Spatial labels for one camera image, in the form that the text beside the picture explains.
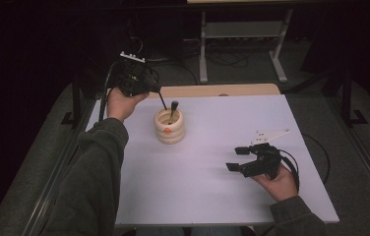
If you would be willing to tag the black stand leg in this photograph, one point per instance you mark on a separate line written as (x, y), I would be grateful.
(74, 105)
(348, 101)

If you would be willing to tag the large black makeup brush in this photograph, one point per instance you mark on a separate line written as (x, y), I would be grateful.
(173, 108)

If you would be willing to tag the thin black makeup brush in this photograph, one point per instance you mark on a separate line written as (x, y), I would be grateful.
(162, 101)

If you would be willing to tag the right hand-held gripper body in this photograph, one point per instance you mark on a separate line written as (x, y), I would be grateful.
(261, 160)

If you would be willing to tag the grey metal stand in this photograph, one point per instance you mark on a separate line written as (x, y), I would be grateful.
(245, 29)

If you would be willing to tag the wooden board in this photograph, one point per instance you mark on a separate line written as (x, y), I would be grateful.
(215, 90)

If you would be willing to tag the person's right hand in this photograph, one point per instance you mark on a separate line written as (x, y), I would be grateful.
(279, 185)

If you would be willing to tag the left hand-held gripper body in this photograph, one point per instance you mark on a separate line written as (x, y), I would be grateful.
(135, 78)

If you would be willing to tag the cream ribbed brush holder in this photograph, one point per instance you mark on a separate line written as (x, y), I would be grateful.
(170, 132)

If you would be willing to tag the person's left hand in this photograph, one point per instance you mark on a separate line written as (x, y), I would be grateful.
(120, 105)

